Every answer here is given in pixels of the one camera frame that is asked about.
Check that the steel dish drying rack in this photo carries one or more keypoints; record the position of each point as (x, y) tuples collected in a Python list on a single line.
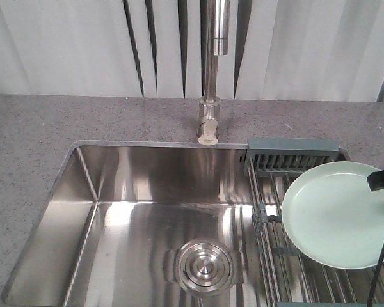
[(293, 157)]

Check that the stainless steel sink basin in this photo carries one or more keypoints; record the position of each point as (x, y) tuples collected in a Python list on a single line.
[(113, 212)]

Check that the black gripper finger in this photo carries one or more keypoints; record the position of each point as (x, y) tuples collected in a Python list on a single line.
[(376, 180)]

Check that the chrome kitchen faucet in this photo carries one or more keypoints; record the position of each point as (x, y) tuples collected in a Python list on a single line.
[(216, 39)]

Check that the white pleated curtain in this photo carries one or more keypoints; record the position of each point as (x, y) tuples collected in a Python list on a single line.
[(277, 50)]

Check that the pale green round plate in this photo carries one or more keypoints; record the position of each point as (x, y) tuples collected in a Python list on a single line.
[(330, 214)]

